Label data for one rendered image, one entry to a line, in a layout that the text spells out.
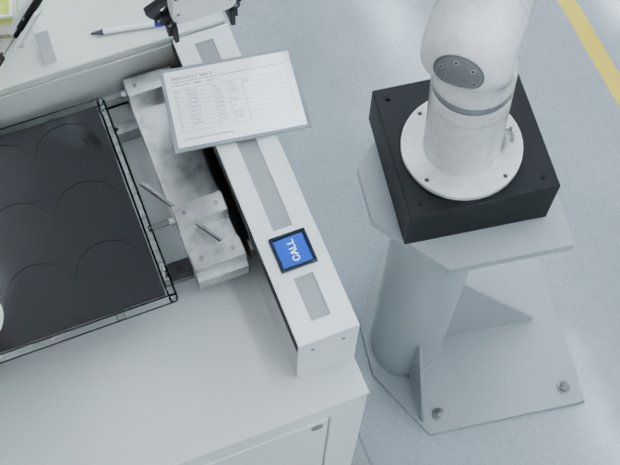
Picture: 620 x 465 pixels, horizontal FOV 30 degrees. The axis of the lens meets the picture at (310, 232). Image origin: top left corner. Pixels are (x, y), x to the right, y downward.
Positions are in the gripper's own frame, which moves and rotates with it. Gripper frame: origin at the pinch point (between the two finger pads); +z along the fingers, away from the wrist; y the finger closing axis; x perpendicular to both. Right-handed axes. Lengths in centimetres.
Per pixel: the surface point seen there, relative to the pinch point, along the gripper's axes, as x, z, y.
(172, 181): -17.3, 13.3, -11.9
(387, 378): -36, 100, 25
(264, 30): 62, 102, 32
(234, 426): -56, 19, -16
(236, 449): -59, 23, -17
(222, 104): -12.2, 4.4, -1.2
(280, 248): -37.7, 4.9, -1.4
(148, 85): -1.0, 10.6, -10.2
